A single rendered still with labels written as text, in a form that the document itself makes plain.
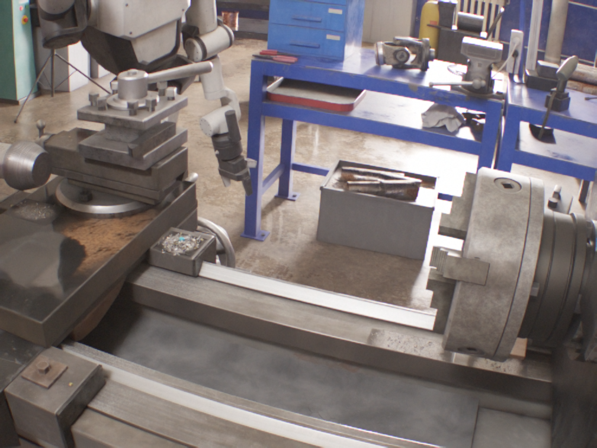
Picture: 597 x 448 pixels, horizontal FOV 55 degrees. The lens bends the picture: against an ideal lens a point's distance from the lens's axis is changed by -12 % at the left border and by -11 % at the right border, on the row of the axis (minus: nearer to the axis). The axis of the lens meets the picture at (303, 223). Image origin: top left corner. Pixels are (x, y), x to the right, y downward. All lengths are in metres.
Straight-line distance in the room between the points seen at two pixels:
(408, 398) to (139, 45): 1.03
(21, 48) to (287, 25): 2.93
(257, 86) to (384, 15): 4.91
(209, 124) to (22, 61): 3.57
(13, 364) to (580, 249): 0.83
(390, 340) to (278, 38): 1.99
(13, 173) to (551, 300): 0.85
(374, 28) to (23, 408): 7.00
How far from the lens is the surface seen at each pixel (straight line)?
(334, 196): 2.94
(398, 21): 7.55
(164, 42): 1.65
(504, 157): 2.64
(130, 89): 1.22
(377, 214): 2.94
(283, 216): 3.26
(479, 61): 2.45
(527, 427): 1.19
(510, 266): 0.74
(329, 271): 2.84
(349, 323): 1.14
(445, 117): 2.67
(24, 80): 5.37
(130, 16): 1.55
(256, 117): 2.81
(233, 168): 1.99
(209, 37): 1.81
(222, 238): 1.52
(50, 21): 1.51
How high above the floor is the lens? 1.51
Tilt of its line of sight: 28 degrees down
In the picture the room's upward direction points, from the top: 4 degrees clockwise
